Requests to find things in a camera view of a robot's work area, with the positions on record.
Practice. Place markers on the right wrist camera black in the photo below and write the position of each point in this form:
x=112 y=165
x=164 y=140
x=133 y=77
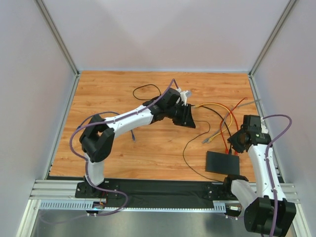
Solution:
x=251 y=123

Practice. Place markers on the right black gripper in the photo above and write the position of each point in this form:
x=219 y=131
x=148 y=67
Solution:
x=233 y=141

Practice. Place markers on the aluminium frame post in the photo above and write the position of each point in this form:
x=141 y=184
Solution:
x=56 y=34
x=273 y=35

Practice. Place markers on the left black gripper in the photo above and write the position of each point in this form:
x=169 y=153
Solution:
x=184 y=115

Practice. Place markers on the black network switch box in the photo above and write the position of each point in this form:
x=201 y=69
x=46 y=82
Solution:
x=222 y=163

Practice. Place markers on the grey slotted cable duct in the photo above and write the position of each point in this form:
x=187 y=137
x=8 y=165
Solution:
x=91 y=206

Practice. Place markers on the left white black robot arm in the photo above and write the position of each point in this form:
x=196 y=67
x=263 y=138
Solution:
x=98 y=138

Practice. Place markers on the aluminium front rail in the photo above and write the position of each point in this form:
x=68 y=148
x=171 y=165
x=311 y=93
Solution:
x=65 y=189

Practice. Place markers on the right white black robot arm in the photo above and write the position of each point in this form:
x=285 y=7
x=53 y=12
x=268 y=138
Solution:
x=266 y=209

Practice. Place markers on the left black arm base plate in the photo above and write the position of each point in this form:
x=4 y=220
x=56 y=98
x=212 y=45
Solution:
x=85 y=190

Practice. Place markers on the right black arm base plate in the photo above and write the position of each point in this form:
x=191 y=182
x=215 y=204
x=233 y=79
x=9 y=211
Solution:
x=218 y=191

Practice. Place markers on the left aluminium frame post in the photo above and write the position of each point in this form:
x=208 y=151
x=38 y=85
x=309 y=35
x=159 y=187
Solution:
x=56 y=34

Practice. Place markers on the right aluminium frame post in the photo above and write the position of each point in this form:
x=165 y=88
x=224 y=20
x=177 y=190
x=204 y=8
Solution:
x=273 y=35

